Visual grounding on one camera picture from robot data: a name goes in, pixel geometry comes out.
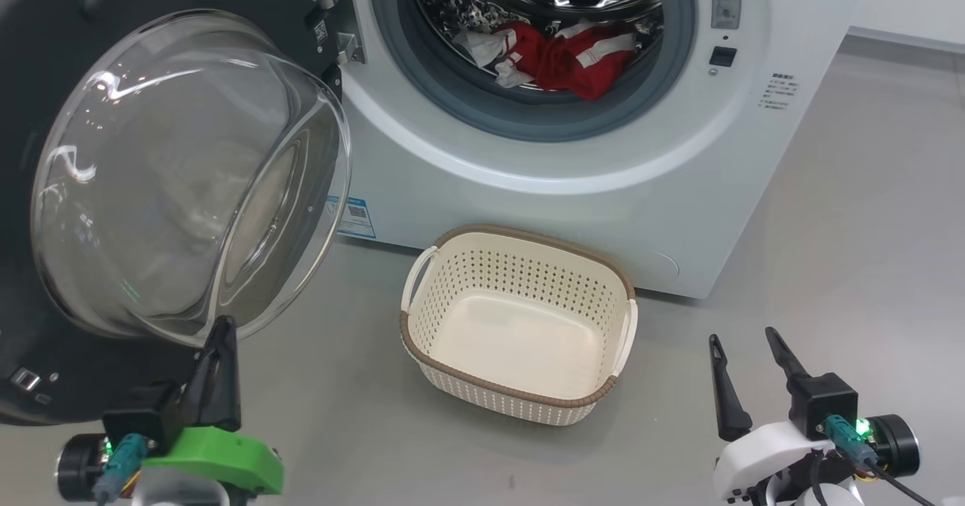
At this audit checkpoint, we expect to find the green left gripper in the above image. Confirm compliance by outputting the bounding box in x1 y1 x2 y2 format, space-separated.
142 316 286 496

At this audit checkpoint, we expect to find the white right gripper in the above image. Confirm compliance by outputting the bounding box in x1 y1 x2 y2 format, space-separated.
709 327 839 504

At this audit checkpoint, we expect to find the red and white jersey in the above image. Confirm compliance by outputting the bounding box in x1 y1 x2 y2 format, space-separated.
452 20 639 102

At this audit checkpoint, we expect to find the washing machine glass door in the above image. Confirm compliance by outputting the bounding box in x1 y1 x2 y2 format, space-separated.
0 0 355 426

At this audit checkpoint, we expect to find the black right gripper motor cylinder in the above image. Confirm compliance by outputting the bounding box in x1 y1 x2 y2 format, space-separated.
865 414 921 480

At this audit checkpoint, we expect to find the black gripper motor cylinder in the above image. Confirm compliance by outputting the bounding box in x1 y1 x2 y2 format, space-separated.
865 414 921 480
56 434 108 501

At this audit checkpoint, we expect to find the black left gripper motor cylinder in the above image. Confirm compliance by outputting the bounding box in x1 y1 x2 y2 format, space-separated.
56 434 108 501

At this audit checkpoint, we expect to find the white front-load washing machine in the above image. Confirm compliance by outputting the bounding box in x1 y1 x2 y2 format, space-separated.
330 0 880 300

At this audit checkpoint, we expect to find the beige perforated laundry basket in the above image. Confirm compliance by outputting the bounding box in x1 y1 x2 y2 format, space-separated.
400 225 639 426

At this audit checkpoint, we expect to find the metal door hinge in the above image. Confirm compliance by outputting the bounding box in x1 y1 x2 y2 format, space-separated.
315 0 367 66

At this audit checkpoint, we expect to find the blue energy label sticker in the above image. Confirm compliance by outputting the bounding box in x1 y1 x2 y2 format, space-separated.
327 195 376 240

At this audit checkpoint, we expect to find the printed text label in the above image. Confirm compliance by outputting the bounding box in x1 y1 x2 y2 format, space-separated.
760 72 798 112

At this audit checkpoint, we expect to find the right camera cable teal plug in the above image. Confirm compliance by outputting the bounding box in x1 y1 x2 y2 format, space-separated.
822 414 940 506

